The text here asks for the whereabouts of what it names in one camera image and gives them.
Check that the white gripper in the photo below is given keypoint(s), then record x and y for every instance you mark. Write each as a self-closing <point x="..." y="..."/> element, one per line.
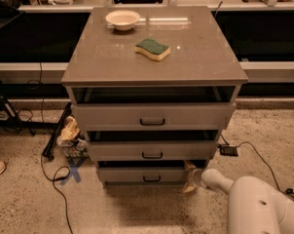
<point x="196" y="176"/>

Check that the grey drawer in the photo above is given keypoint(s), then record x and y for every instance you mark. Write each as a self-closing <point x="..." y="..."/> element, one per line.
<point x="152" y="150"/>
<point x="153" y="116"/>
<point x="142" y="175"/>

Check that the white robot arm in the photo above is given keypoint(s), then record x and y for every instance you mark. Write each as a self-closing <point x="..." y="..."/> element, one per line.
<point x="254" y="207"/>

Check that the grey drawer cabinet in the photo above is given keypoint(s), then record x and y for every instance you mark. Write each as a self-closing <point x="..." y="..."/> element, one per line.
<point x="201" y="68"/>

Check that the black power adapter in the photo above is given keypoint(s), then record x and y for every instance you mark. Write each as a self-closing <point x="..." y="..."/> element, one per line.
<point x="228" y="150"/>

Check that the blue tape cross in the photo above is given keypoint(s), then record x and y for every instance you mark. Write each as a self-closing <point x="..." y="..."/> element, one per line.
<point x="74" y="165"/>

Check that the crumpled bag of items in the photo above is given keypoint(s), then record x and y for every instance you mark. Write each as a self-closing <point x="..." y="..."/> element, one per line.
<point x="71" y="141"/>

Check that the green yellow sponge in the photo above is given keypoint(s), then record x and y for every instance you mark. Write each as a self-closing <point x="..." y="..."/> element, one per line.
<point x="152" y="49"/>

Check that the white bowl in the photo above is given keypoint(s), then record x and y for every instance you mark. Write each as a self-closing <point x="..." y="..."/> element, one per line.
<point x="123" y="20"/>

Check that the black tripod stand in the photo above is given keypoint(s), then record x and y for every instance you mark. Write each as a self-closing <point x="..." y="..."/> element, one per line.
<point x="11" y="122"/>

